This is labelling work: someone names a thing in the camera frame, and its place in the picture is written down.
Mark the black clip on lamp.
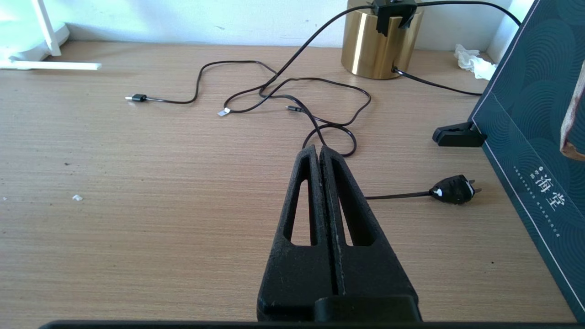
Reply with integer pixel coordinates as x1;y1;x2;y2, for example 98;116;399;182
371;0;418;37

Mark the crumpled white tissue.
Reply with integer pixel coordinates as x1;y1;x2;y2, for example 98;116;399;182
454;44;498;81

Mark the white router with four antennas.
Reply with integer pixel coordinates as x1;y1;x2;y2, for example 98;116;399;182
0;0;101;70

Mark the brass desk lamp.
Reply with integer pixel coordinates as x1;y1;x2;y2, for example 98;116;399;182
341;0;424;80

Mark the brown beige flat object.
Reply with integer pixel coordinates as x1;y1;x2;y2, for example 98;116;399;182
560;60;585;161

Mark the black lamp power cable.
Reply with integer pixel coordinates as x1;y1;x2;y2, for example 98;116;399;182
226;0;521;205

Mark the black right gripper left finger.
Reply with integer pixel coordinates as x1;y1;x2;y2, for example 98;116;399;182
257;145;337;320

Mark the black cable with white tip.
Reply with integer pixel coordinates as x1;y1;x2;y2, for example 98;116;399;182
218;77;372;127

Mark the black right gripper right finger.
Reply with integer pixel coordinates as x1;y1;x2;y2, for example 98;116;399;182
320;145;422;321

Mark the black plastic stand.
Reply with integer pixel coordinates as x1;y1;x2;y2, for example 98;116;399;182
432;121;486;148

